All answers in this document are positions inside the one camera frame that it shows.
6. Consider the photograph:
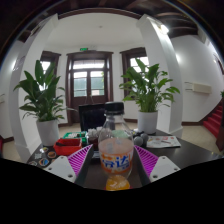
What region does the black chair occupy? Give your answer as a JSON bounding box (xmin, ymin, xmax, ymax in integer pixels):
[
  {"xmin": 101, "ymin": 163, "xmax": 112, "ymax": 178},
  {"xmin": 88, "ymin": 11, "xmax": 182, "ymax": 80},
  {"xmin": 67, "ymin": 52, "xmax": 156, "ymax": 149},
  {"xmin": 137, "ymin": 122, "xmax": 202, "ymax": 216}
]
[{"xmin": 78, "ymin": 103, "xmax": 107, "ymax": 132}]

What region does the round orange-rimmed badge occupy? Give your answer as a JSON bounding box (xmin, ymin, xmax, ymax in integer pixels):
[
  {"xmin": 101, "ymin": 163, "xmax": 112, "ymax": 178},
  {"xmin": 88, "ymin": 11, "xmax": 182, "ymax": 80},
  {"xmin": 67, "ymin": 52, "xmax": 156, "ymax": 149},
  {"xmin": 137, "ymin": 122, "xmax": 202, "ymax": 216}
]
[{"xmin": 46, "ymin": 150, "xmax": 58, "ymax": 159}]

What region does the green and white box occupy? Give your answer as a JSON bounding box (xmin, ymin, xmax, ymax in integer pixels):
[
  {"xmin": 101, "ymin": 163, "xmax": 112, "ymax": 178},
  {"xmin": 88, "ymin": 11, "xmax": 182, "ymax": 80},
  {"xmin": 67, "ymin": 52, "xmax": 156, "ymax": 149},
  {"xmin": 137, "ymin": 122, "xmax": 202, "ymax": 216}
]
[{"xmin": 63, "ymin": 131, "xmax": 88, "ymax": 140}]

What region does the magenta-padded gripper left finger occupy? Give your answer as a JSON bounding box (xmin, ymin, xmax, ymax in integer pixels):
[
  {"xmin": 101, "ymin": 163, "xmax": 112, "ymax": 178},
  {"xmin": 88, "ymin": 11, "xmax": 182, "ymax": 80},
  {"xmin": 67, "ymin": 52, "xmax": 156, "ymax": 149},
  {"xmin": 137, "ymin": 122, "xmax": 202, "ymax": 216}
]
[{"xmin": 44, "ymin": 144, "xmax": 98, "ymax": 188}]

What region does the leafy plant in white pot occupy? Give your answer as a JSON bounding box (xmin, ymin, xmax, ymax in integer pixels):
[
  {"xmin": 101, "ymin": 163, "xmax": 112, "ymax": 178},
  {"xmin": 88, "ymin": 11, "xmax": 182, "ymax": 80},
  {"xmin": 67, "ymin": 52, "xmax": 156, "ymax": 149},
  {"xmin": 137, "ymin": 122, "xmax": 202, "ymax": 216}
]
[
  {"xmin": 119, "ymin": 58, "xmax": 181, "ymax": 135},
  {"xmin": 13, "ymin": 59, "xmax": 69, "ymax": 147}
]

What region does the dark wooden double door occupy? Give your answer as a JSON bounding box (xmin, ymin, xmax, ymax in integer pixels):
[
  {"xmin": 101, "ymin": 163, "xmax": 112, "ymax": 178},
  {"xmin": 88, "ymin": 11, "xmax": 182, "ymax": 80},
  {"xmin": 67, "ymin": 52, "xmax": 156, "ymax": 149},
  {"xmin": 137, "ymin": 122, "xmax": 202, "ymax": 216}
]
[{"xmin": 65, "ymin": 50, "xmax": 114, "ymax": 124}]

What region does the dark-framed window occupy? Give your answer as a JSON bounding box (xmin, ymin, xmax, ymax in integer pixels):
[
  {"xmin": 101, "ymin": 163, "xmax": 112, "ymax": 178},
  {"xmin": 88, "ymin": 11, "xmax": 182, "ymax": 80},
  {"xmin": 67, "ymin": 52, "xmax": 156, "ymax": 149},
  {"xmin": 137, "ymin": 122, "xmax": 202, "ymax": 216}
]
[
  {"xmin": 39, "ymin": 50, "xmax": 62, "ymax": 74},
  {"xmin": 119, "ymin": 47, "xmax": 150, "ymax": 98}
]

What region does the red carpeted staircase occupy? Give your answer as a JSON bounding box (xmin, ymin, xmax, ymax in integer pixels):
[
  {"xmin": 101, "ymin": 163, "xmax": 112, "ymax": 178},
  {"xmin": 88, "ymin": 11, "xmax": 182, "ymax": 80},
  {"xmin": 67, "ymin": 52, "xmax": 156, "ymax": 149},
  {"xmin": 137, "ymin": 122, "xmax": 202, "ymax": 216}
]
[{"xmin": 203, "ymin": 103, "xmax": 224, "ymax": 139}]

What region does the round blue-rimmed badge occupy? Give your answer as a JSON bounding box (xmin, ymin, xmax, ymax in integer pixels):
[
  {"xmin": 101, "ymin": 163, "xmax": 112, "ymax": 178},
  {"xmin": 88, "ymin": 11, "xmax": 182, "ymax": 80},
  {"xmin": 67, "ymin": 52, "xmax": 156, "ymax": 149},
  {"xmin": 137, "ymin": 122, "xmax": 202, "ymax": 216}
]
[{"xmin": 38, "ymin": 158, "xmax": 50, "ymax": 167}]

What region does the orange soda plastic bottle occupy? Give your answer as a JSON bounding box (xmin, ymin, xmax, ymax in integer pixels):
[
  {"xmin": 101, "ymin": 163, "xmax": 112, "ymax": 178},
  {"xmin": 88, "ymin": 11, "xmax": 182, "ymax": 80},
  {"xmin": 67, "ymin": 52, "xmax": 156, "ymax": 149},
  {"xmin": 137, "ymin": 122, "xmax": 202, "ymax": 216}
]
[{"xmin": 98, "ymin": 101, "xmax": 135, "ymax": 192}]

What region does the red rectangular box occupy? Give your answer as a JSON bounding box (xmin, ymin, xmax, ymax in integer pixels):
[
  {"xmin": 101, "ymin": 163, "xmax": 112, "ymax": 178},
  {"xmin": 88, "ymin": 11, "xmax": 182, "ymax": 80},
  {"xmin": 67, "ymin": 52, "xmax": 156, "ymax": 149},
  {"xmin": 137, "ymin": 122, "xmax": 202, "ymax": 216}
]
[{"xmin": 53, "ymin": 137, "xmax": 83, "ymax": 157}]

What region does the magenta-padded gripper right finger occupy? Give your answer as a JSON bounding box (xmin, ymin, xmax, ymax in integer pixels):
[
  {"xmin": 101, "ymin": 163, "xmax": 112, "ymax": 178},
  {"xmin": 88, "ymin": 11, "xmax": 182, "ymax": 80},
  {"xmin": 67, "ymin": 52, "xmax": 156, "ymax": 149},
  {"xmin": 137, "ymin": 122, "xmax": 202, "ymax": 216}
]
[{"xmin": 132, "ymin": 144, "xmax": 181, "ymax": 188}]

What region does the white wall-mounted unit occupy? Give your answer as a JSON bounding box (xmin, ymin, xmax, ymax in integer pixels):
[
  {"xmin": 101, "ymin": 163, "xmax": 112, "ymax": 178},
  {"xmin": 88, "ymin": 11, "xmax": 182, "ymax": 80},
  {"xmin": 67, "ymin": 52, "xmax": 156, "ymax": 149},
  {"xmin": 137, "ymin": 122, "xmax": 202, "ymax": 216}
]
[{"xmin": 184, "ymin": 81, "xmax": 213, "ymax": 95}]

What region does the printed paper booklet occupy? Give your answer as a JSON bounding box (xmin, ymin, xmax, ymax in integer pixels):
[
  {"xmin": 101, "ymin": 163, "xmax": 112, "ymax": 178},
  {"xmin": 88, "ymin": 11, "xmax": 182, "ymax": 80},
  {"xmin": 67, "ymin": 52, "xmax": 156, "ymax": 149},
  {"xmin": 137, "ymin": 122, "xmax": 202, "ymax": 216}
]
[{"xmin": 145, "ymin": 135, "xmax": 182, "ymax": 149}]

